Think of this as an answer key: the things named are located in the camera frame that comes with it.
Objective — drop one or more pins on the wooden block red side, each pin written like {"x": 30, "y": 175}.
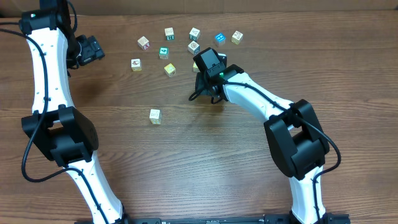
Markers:
{"x": 143, "y": 43}

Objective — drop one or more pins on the wooden block animal picture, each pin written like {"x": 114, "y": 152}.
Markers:
{"x": 136, "y": 65}

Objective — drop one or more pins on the wooden block green E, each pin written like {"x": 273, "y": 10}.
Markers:
{"x": 169, "y": 33}

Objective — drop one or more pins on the green 4 block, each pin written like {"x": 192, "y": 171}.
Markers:
{"x": 164, "y": 53}

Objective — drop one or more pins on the wooden block yellow side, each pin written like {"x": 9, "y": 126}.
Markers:
{"x": 237, "y": 37}

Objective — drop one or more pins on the blue H block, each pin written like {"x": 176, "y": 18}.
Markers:
{"x": 220, "y": 39}

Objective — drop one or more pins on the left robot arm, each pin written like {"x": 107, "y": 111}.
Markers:
{"x": 62, "y": 133}

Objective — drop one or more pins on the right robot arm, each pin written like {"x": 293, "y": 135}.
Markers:
{"x": 296, "y": 140}

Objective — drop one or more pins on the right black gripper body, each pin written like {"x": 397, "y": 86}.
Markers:
{"x": 203, "y": 88}

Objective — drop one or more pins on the yellow top tilted block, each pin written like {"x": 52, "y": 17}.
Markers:
{"x": 170, "y": 70}

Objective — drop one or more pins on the cardboard backdrop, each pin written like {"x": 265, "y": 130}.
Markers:
{"x": 139, "y": 7}

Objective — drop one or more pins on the plain wooden block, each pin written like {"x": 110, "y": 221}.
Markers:
{"x": 155, "y": 114}

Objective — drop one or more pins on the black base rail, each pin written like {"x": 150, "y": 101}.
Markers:
{"x": 328, "y": 218}

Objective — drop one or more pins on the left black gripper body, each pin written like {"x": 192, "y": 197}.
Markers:
{"x": 89, "y": 51}

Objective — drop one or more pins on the wooden block teal side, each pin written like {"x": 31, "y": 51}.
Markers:
{"x": 194, "y": 34}

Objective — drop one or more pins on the wooden block blue D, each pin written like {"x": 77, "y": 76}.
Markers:
{"x": 193, "y": 47}

